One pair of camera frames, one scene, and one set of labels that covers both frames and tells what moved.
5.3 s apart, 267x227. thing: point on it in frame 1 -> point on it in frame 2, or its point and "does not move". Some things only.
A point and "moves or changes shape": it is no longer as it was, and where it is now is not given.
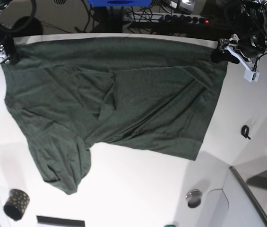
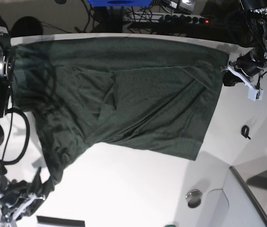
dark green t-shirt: (158, 94) moves or changes shape
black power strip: (165, 17) does not move
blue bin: (119, 3) does not move
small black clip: (245, 130) does not move
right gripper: (249, 48) -> (243, 67)
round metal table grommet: (193, 198) does not move
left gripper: (4, 53) -> (13, 200)
